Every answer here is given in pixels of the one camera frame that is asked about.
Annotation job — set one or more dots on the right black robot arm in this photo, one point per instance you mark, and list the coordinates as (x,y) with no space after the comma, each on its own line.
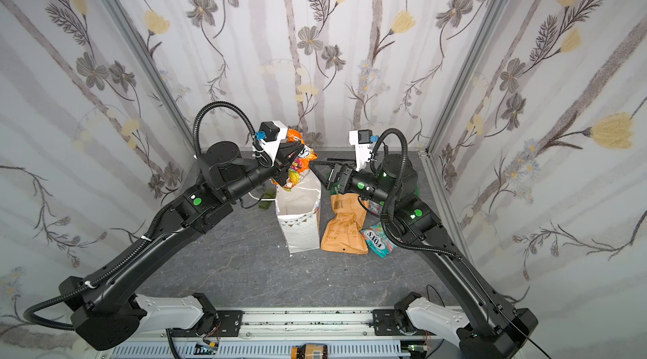
(390,180)

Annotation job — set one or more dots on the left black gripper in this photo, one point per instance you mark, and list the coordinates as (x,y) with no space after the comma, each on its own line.
(278,161)

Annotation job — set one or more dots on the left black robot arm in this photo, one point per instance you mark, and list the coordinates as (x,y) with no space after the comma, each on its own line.
(104,309)

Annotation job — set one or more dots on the white slotted cable duct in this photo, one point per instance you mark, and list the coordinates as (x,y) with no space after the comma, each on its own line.
(258,349)

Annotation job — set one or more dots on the yellow black connector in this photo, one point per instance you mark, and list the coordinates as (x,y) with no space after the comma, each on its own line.
(310,351)

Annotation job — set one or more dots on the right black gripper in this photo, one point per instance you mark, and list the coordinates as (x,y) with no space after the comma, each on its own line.
(341,177)

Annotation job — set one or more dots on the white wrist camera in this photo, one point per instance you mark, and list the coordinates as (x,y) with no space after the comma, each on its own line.
(267,141)
(361,147)

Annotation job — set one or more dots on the orange paper snack packet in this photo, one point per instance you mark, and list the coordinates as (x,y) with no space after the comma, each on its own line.
(343,234)

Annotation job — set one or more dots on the white paper bag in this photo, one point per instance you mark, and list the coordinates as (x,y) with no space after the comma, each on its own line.
(298,212)

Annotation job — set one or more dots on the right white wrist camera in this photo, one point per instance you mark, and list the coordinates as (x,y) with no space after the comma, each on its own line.
(361,147)

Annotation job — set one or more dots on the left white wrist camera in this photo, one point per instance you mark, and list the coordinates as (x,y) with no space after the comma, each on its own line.
(267,141)

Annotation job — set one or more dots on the green block strip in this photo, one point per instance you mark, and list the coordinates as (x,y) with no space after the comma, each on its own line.
(267,200)

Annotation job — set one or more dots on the orange fruit candy packet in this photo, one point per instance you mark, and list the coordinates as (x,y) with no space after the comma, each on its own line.
(300,166)

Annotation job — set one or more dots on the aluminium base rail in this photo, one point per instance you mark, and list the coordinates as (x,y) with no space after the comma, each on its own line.
(303,323)

